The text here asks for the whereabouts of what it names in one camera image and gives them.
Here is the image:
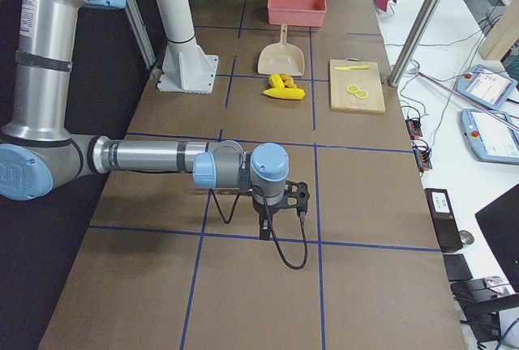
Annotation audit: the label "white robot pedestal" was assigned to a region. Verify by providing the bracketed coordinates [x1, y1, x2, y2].
[156, 0, 219, 94]

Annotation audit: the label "lemon slice far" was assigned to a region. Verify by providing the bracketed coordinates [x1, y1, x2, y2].
[346, 85, 359, 94]

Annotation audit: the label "brown toy ginger root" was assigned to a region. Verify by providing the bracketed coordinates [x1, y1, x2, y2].
[280, 74, 297, 88]

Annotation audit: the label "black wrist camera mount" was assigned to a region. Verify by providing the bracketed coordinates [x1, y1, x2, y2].
[277, 181, 310, 217]

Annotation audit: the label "wooden plank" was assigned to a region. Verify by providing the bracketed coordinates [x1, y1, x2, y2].
[478, 0, 518, 61]

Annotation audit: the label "orange black adapter near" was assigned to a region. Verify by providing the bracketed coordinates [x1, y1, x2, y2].
[413, 144, 432, 173]

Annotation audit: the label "silver metal post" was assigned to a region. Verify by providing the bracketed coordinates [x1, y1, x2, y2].
[388, 0, 441, 88]

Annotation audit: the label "blue teach pendant near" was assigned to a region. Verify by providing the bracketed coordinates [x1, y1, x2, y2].
[460, 109, 518, 165]

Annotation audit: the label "orange black adapter far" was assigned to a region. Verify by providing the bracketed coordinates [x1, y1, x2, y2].
[405, 117, 422, 139]

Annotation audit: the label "blue teach pendant far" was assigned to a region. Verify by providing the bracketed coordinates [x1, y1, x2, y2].
[455, 64, 517, 110]

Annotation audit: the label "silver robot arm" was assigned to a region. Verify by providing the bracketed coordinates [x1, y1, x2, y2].
[1, 0, 289, 240]

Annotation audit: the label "yellow plastic knife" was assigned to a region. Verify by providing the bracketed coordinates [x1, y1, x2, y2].
[333, 65, 370, 71]

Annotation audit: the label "orange black adapter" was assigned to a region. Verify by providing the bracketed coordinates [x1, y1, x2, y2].
[405, 117, 422, 139]
[413, 144, 432, 173]

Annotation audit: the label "lemon slice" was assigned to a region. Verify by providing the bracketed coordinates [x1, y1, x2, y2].
[355, 89, 368, 100]
[346, 85, 359, 94]

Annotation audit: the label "black monitor corner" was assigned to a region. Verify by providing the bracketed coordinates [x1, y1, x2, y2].
[475, 188, 518, 292]

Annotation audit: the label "blue teach pendant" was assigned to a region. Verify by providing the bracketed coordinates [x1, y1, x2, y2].
[455, 64, 517, 110]
[460, 109, 518, 165]

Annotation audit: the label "pink plastic bin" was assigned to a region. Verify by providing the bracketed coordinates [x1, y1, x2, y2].
[267, 0, 327, 28]

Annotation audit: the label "yellow toy pepper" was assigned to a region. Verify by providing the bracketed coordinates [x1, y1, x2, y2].
[268, 74, 285, 88]

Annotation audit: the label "black box with label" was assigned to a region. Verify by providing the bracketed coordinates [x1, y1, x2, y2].
[424, 188, 463, 253]

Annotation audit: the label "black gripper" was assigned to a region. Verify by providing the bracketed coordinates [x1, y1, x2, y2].
[252, 198, 272, 241]

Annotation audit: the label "lemon slice near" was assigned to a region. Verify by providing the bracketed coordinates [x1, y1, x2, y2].
[355, 89, 368, 100]

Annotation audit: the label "beige plastic dustpan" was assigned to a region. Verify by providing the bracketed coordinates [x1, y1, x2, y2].
[257, 24, 305, 77]

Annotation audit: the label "yellow toy corn cob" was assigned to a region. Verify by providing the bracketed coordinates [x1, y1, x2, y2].
[263, 87, 306, 100]

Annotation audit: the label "wooden cutting board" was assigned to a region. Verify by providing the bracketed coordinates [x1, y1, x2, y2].
[329, 59, 386, 113]

